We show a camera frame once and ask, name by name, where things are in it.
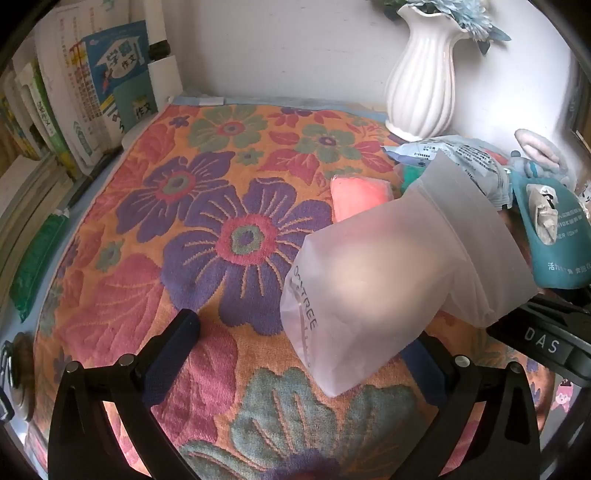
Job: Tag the pink soft packet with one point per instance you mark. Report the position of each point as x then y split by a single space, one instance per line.
360 196

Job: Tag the round metal object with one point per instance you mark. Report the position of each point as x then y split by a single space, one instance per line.
21 374

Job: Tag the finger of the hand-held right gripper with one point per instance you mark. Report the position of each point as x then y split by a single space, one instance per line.
563 314

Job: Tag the floral woven blanket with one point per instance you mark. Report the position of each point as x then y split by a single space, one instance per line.
194 221

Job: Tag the green packet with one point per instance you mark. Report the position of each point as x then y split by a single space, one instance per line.
39 263

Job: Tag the white box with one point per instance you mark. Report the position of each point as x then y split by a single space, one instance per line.
165 76

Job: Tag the pink grey plush toy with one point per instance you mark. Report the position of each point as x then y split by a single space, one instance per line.
540 147

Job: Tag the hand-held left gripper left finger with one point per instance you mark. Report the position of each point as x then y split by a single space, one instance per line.
173 360

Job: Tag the row of books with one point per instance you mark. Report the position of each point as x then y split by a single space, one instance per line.
120 69

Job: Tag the teal tissue pouch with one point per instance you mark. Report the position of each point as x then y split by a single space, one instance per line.
561 258

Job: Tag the translucent white bag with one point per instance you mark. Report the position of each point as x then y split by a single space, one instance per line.
378 277

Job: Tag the blue and white artificial flowers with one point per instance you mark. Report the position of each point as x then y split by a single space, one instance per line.
466 18

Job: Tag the white ribbed vase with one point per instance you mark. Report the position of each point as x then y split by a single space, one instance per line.
422 83

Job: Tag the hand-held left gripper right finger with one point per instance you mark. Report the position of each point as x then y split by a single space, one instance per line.
438 383

